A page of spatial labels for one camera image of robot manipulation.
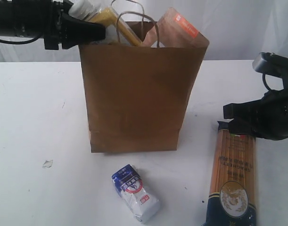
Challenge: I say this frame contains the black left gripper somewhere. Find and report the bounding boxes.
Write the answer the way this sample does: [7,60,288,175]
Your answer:
[43,0,106,50]

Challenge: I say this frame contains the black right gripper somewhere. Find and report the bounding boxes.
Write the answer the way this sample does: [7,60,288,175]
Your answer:
[223,88,288,140]

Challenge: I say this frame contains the clear bottle yellow millet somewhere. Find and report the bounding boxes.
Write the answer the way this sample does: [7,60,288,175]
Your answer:
[68,0,142,46]

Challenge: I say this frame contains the spaghetti pack dark blue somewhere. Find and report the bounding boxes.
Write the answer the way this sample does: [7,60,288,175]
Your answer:
[204,121,257,226]

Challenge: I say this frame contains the brown coffee pouch orange label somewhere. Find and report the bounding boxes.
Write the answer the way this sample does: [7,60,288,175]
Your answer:
[142,8,209,48]

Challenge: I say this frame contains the blue white salt packet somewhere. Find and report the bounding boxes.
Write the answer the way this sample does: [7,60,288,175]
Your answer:
[111,164,161,224]

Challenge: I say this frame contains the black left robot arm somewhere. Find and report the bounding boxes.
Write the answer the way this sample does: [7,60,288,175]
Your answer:
[0,0,106,50]

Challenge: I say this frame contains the brown paper shopping bag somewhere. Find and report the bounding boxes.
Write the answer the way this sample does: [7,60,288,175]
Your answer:
[78,0,210,155]

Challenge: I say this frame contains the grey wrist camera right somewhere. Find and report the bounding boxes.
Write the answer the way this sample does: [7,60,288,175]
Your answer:
[252,52,288,78]

